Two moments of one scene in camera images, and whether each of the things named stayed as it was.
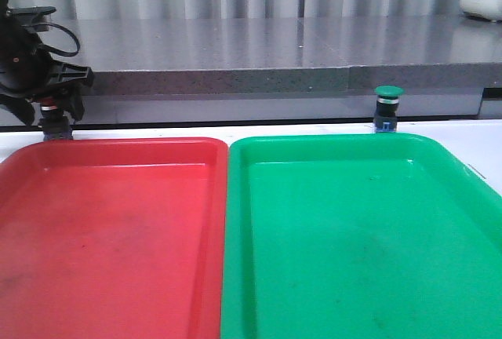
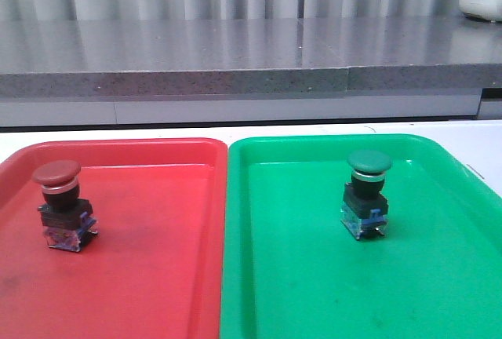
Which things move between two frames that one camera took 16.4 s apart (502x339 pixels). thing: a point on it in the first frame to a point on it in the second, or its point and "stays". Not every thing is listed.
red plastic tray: (113, 238) stays
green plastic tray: (358, 236) stays
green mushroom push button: (386, 112) to (365, 207)
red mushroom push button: (52, 122) to (67, 220)
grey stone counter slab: (423, 56) stays
